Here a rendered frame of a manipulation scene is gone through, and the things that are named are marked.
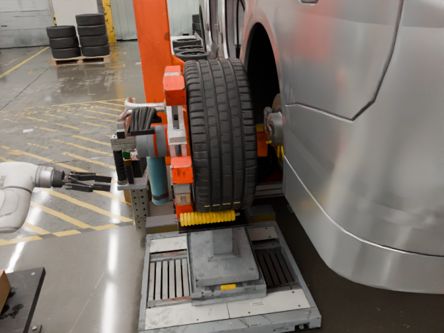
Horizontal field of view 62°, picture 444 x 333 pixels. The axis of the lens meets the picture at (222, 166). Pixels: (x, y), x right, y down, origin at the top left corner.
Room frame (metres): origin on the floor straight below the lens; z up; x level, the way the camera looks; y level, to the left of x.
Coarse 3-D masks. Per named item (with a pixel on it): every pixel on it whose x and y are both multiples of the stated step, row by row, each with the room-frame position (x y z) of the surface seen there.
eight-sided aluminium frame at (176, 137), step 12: (168, 108) 1.32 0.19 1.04; (180, 108) 1.32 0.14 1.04; (168, 120) 1.29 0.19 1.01; (180, 120) 1.29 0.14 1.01; (168, 132) 1.25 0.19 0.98; (180, 132) 1.25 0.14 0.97; (168, 144) 1.24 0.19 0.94; (180, 144) 1.24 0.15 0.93; (180, 192) 1.25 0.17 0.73; (180, 204) 1.38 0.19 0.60
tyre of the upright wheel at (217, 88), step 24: (192, 72) 1.40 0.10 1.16; (216, 72) 1.40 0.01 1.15; (240, 72) 1.40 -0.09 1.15; (192, 96) 1.30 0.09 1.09; (216, 96) 1.30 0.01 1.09; (240, 96) 1.31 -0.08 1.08; (192, 120) 1.24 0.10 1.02; (216, 120) 1.25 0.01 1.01; (240, 120) 1.26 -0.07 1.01; (192, 144) 1.23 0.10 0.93; (216, 144) 1.21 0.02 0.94; (240, 144) 1.22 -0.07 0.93; (216, 168) 1.20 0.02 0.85; (240, 168) 1.21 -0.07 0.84; (216, 192) 1.22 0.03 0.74; (240, 192) 1.23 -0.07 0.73
